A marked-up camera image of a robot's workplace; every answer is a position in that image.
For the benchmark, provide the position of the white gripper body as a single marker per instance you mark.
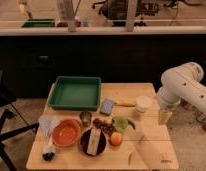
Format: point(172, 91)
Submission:
point(163, 116)

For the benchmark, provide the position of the yellow banana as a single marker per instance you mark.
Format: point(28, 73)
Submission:
point(124, 104)

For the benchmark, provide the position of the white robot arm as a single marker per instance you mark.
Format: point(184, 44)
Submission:
point(181, 83)

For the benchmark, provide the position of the white plastic cup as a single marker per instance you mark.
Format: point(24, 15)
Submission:
point(143, 103)

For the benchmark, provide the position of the small metal cup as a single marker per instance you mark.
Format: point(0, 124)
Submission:
point(85, 118)

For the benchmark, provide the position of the dark green pepper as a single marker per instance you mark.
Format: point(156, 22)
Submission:
point(131, 123)

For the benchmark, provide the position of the green lettuce leaf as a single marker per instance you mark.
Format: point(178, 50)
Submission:
point(119, 124)

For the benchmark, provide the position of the orange peach fruit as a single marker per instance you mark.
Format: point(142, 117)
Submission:
point(116, 138)

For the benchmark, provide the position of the dark grape bunch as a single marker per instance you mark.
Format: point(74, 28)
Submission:
point(106, 127)

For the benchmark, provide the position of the blue sponge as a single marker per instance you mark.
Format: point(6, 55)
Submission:
point(107, 106)

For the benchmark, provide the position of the white rectangular block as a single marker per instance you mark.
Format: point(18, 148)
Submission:
point(93, 141)

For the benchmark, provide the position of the dark round plate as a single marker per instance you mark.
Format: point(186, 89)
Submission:
point(85, 140)

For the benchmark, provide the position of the green plastic tray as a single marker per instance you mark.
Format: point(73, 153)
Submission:
point(75, 93)

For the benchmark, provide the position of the orange bowl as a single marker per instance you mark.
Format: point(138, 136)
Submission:
point(66, 133)

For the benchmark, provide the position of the dark background office chair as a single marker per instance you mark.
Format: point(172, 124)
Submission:
point(116, 10)

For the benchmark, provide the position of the dark-headed white brush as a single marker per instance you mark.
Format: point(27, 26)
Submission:
point(48, 151)

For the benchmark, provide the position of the green background tray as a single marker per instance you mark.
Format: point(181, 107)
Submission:
point(34, 23)

